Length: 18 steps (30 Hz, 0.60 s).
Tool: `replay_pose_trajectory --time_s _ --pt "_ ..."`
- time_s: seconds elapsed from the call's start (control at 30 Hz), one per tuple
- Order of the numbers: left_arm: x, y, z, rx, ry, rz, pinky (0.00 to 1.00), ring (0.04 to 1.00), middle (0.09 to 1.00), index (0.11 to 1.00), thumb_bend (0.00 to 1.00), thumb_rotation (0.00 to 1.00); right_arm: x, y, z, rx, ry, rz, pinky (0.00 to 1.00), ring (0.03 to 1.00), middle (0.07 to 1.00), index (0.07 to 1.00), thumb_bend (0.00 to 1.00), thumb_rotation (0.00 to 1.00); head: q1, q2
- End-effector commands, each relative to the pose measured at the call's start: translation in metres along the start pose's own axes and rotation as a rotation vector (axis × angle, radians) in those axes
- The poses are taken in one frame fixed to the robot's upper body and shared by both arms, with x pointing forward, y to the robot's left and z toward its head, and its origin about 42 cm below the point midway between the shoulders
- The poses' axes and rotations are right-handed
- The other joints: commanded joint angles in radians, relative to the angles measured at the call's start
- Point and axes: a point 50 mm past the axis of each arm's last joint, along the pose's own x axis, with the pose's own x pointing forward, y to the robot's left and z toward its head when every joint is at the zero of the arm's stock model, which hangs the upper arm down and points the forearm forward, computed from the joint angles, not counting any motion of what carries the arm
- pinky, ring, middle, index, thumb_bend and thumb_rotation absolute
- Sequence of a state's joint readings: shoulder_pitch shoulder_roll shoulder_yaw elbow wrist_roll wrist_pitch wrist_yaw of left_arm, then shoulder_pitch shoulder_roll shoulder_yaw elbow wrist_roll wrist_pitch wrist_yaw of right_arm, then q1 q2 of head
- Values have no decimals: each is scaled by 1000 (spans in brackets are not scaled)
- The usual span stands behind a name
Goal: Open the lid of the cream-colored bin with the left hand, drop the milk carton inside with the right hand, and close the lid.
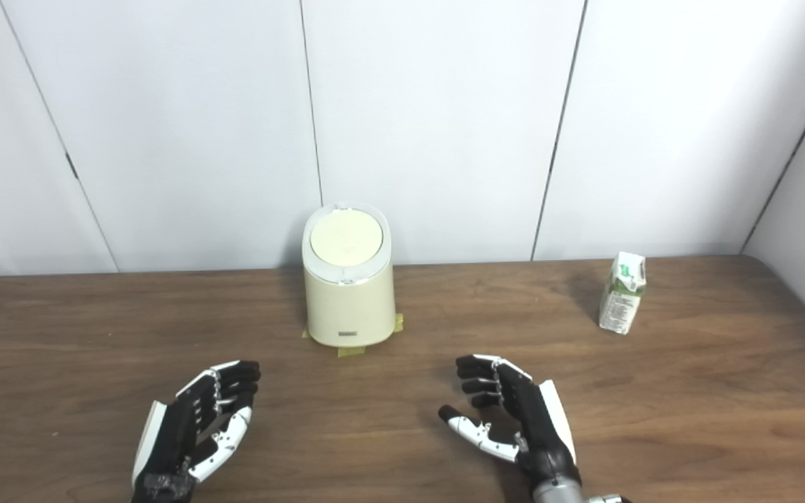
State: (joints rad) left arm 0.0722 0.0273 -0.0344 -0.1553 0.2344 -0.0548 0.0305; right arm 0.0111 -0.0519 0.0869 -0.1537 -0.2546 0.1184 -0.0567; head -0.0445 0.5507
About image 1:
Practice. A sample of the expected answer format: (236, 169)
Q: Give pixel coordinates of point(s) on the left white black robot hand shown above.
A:
(172, 426)

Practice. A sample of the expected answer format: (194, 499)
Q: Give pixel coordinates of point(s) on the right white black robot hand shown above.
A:
(535, 419)

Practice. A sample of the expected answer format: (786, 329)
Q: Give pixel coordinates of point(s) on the green white milk carton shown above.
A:
(621, 300)

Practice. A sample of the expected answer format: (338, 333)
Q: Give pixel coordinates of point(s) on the cream-colored bin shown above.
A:
(350, 307)

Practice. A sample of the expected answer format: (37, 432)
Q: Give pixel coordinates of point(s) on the round cream bin lid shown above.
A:
(346, 237)

